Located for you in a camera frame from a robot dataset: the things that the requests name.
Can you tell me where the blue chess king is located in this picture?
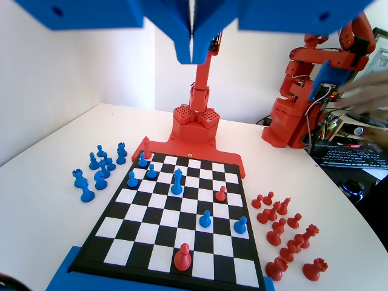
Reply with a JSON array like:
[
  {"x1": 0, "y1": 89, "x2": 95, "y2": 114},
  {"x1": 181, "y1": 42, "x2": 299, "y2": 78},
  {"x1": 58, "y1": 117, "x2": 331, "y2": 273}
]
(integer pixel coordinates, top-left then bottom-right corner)
[{"x1": 170, "y1": 168, "x2": 183, "y2": 195}]

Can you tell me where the red chess bishop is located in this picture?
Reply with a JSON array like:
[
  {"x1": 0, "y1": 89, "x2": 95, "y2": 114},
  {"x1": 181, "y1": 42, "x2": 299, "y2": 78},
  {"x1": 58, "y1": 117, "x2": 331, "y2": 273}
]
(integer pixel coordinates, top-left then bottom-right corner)
[
  {"x1": 173, "y1": 242, "x2": 192, "y2": 272},
  {"x1": 267, "y1": 201, "x2": 279, "y2": 222},
  {"x1": 277, "y1": 196, "x2": 292, "y2": 216}
]

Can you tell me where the black computer mouse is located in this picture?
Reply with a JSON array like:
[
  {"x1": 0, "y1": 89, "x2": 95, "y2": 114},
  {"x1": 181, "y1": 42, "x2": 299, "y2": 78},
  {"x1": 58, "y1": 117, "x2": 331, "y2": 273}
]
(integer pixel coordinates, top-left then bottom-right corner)
[{"x1": 341, "y1": 179, "x2": 366, "y2": 200}]

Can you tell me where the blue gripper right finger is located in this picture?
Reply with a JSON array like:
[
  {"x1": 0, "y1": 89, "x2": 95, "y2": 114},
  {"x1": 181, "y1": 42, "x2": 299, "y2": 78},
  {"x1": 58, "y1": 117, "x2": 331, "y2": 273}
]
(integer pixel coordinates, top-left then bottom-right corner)
[{"x1": 193, "y1": 0, "x2": 375, "y2": 65}]

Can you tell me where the red chess queen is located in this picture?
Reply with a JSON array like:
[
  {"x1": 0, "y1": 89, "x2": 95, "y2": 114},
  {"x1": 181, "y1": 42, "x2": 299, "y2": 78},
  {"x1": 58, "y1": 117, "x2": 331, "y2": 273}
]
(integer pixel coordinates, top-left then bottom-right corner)
[{"x1": 299, "y1": 223, "x2": 320, "y2": 249}]

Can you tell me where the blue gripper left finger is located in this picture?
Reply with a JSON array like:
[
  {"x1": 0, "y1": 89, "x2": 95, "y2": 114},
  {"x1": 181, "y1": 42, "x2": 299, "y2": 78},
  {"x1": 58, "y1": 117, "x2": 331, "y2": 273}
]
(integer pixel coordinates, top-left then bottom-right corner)
[{"x1": 13, "y1": 0, "x2": 194, "y2": 65}]

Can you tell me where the computer monitor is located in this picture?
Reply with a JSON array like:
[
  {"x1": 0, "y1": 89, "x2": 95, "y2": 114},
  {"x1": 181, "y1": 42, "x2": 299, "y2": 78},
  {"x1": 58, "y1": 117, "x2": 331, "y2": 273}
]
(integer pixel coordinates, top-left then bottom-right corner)
[{"x1": 368, "y1": 27, "x2": 388, "y2": 80}]

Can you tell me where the black and white chessboard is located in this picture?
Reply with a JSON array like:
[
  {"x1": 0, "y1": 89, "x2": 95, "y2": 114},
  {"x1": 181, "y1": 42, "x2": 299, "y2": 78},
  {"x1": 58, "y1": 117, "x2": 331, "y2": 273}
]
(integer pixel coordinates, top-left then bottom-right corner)
[{"x1": 69, "y1": 150, "x2": 267, "y2": 290}]

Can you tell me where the small wooden shelf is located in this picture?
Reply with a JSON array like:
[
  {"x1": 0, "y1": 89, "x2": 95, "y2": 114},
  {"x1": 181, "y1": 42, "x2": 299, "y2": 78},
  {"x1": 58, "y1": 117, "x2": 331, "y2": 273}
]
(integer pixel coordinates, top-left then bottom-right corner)
[{"x1": 329, "y1": 114, "x2": 369, "y2": 142}]

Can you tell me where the person's hand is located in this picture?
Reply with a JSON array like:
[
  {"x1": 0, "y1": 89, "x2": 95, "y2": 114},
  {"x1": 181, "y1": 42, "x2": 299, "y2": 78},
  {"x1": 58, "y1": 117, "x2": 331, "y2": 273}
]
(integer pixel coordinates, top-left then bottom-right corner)
[{"x1": 336, "y1": 71, "x2": 388, "y2": 124}]

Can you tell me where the red chess king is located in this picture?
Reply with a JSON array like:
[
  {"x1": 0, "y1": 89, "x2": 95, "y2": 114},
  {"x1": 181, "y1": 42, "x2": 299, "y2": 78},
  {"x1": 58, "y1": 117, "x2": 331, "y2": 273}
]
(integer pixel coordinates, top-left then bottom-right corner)
[{"x1": 142, "y1": 136, "x2": 153, "y2": 159}]

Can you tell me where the blue base plate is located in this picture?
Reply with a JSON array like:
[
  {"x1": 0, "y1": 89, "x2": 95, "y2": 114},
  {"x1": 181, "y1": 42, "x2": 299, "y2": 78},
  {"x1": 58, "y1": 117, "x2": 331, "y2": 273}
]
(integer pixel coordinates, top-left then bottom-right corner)
[{"x1": 45, "y1": 245, "x2": 275, "y2": 291}]

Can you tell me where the black computer keyboard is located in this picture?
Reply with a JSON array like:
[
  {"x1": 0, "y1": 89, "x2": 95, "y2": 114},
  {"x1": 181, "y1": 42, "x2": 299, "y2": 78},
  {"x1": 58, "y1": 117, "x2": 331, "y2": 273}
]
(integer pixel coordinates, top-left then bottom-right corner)
[{"x1": 311, "y1": 144, "x2": 388, "y2": 169}]

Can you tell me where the red chess rook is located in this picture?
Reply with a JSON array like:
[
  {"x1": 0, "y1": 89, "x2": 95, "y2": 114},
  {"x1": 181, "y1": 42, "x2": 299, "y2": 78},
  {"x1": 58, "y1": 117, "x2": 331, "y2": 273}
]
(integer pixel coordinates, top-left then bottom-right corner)
[
  {"x1": 265, "y1": 256, "x2": 289, "y2": 282},
  {"x1": 302, "y1": 257, "x2": 329, "y2": 282}
]

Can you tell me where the red arm with blue handle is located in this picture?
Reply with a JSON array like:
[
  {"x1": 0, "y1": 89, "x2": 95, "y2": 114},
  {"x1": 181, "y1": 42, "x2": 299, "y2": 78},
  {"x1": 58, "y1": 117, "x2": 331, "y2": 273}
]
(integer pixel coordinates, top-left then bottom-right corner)
[{"x1": 261, "y1": 13, "x2": 375, "y2": 150}]

